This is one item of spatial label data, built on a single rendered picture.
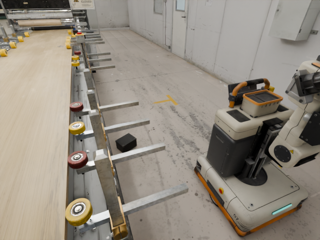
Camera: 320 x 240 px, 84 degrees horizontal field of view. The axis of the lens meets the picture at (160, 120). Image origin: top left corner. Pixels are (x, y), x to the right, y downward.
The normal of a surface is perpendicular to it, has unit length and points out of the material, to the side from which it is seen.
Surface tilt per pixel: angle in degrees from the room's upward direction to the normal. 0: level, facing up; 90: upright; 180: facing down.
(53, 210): 0
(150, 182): 0
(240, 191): 0
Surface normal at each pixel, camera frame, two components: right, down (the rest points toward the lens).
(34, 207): 0.00, -0.83
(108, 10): 0.37, 0.52
